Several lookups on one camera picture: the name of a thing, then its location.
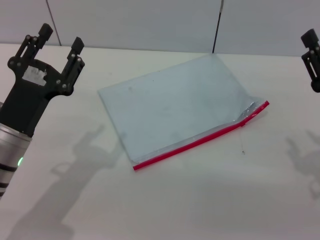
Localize thin black vertical rod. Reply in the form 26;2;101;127
212;0;225;54

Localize clear red-zipper document bag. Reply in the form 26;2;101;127
97;53;271;172

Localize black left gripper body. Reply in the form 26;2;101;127
0;58;76;138

